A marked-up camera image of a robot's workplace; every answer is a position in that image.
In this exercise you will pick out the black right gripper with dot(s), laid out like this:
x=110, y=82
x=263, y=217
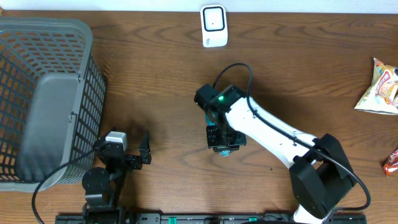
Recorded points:
x=217, y=147

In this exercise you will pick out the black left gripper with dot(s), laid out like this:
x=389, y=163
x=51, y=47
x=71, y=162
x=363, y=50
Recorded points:
x=135, y=162

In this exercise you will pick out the blue mouthwash bottle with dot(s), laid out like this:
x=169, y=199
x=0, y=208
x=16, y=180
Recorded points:
x=214, y=140

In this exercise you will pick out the yellow chip snack bag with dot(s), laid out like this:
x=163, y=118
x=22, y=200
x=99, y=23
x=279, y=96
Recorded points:
x=381, y=96

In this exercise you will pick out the red white snack bar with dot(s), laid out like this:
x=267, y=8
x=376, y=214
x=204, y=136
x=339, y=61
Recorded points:
x=390, y=164

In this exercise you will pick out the white barcode scanner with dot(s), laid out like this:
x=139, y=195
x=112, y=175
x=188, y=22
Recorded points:
x=214, y=26

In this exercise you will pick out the grey plastic lattice basket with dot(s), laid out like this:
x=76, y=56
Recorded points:
x=52, y=97

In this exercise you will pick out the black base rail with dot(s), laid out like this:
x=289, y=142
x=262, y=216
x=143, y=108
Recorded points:
x=155, y=218

